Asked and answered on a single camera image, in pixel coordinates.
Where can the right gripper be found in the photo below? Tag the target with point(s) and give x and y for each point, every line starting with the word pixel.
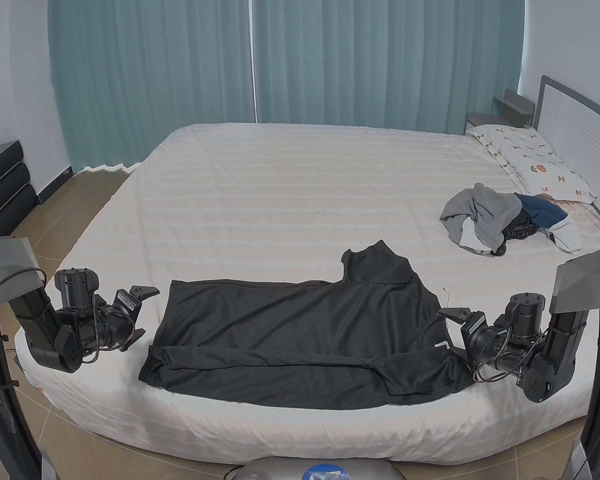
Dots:
pixel 482 338

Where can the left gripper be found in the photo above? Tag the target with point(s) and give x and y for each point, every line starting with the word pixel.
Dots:
pixel 120 323

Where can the black T-shirt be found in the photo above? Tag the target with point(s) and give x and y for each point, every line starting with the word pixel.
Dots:
pixel 290 333

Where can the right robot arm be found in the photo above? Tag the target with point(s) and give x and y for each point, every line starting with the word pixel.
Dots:
pixel 555 358

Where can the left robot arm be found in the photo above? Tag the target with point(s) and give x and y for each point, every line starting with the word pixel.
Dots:
pixel 35 328

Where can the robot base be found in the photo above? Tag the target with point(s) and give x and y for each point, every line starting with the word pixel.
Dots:
pixel 280 470

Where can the pile of clothes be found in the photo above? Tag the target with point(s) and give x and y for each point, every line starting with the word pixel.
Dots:
pixel 485 213

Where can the bed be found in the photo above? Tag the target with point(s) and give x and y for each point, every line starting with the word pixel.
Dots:
pixel 280 193

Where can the white printed pillow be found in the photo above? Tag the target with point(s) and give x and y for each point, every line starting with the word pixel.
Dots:
pixel 530 158

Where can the grey bedside table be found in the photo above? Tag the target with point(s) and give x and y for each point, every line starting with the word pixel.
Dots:
pixel 510 108

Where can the blue-green curtain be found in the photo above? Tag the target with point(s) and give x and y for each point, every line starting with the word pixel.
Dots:
pixel 155 68
pixel 380 43

